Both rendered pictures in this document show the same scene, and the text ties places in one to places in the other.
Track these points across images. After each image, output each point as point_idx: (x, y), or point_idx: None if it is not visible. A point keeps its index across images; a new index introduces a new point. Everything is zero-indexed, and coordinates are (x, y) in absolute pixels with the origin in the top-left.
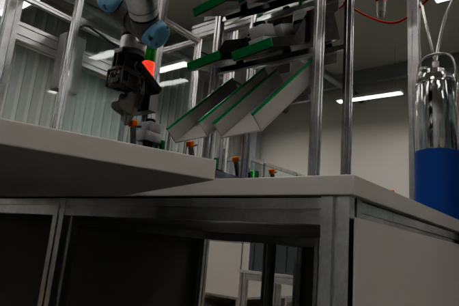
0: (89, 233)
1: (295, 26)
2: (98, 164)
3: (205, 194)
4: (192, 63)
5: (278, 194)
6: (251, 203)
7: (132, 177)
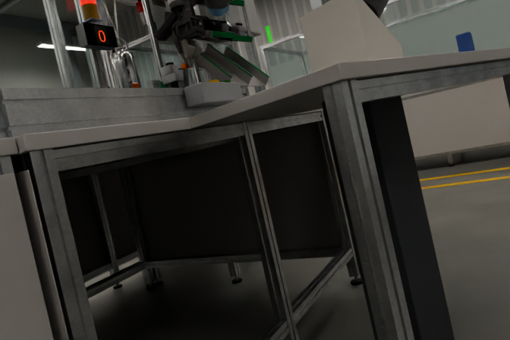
0: None
1: (212, 23)
2: None
3: (304, 112)
4: (216, 33)
5: (317, 111)
6: (310, 115)
7: None
